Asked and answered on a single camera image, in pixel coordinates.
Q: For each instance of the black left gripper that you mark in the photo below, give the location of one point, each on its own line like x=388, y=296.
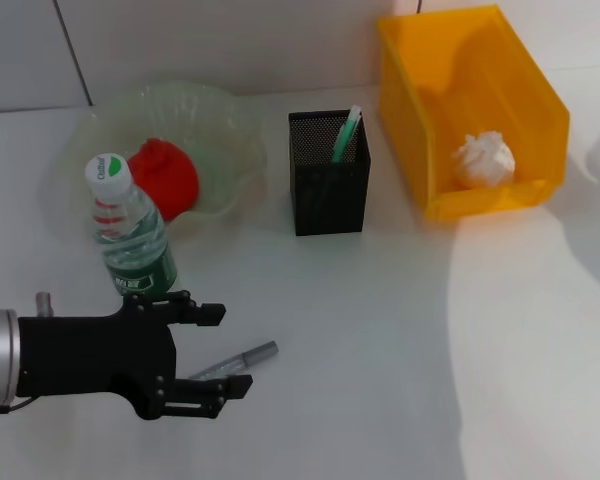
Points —
x=90, y=355

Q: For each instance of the silver glitter marker pen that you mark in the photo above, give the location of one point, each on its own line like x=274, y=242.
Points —
x=250, y=356

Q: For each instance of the clear bottle green label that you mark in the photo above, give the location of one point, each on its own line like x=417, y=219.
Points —
x=135, y=250

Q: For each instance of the red-orange fruit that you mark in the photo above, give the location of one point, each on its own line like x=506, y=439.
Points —
x=175, y=180

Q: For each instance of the green pen white cap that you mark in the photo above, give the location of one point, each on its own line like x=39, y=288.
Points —
x=347, y=132

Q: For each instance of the white paper ball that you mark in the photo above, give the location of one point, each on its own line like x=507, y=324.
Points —
x=485, y=160

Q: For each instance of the black mesh pen holder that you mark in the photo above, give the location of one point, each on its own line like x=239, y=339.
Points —
x=330, y=200

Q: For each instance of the translucent wavy fruit plate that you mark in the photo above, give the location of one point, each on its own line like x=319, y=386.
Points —
x=205, y=120

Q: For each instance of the yellow plastic storage bin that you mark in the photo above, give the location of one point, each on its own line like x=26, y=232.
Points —
x=410, y=100

